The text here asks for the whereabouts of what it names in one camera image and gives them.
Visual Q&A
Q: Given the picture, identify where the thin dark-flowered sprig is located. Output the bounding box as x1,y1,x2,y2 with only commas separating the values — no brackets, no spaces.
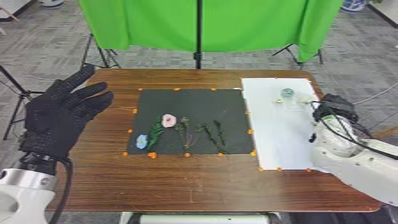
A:
173,116,198,150

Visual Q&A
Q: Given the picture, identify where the blue and white vase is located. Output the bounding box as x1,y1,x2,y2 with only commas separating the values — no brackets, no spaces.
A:
36,0,65,8
339,0,369,13

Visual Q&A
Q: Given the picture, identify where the black cable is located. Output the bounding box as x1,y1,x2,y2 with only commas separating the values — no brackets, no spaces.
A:
308,100,398,160
45,155,74,224

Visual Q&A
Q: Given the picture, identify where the pink flower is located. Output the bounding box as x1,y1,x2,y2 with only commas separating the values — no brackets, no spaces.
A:
159,113,186,132

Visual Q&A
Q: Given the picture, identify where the black tripod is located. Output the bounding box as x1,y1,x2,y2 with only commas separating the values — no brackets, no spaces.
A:
0,64,45,141
77,32,122,70
269,42,326,70

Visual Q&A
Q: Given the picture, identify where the white sheet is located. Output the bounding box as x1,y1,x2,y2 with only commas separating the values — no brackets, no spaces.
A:
239,77,326,172

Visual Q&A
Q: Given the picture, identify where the pale grey bar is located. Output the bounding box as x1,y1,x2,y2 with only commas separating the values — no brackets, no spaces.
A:
136,214,273,224

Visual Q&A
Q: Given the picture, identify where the dark mat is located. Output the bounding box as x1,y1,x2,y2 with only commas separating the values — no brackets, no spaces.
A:
125,88,257,156

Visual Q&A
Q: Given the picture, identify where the black stand pole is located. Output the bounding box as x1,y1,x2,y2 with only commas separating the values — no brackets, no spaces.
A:
191,0,205,70

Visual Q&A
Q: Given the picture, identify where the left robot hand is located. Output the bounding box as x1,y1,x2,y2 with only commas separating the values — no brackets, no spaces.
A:
15,64,115,158

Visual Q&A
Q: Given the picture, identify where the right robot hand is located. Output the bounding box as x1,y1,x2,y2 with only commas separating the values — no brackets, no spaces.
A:
310,93,356,123

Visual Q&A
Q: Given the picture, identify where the green sprig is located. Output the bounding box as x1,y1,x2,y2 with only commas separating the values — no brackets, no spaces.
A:
195,123,225,153
145,116,166,150
211,120,227,148

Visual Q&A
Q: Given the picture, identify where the blue flower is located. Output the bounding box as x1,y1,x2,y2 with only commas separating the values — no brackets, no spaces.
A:
134,133,150,150

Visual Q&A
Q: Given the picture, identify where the pale green flower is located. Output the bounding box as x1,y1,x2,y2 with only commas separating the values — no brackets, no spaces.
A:
278,87,296,100

